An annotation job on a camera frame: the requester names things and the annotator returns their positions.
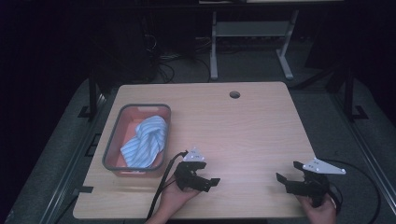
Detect person's right hand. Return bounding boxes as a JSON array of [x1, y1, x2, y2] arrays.
[[296, 191, 338, 224]]

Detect grey metal desk frame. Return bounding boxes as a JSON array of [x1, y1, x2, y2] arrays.
[[209, 8, 301, 81]]

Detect tangle of black floor cables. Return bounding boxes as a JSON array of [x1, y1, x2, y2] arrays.
[[141, 18, 213, 84]]

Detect pink basket with grey rim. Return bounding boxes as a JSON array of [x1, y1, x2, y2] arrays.
[[102, 103, 172, 178]]

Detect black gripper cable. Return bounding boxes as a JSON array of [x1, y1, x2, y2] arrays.
[[323, 158, 382, 224], [146, 150, 190, 221]]

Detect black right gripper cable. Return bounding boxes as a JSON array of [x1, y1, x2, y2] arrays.
[[323, 158, 382, 224]]

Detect black table bracket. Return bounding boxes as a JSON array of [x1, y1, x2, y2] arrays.
[[72, 185, 94, 196]]

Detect black metal post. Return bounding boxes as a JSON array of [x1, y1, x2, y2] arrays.
[[78, 69, 101, 119], [341, 66, 370, 123]]

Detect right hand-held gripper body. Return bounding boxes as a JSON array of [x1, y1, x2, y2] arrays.
[[297, 157, 347, 209]]

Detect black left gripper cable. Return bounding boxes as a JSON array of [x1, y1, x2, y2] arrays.
[[146, 150, 190, 221]]

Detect aluminium floor rail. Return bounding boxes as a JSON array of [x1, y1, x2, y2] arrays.
[[330, 92, 396, 216], [39, 92, 108, 224]]

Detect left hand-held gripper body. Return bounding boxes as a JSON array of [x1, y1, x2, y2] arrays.
[[173, 147, 207, 191]]

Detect blue striped cloth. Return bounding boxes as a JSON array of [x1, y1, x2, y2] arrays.
[[120, 115, 169, 169]]

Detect person's left hand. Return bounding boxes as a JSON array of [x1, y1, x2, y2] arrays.
[[158, 175, 201, 222]]

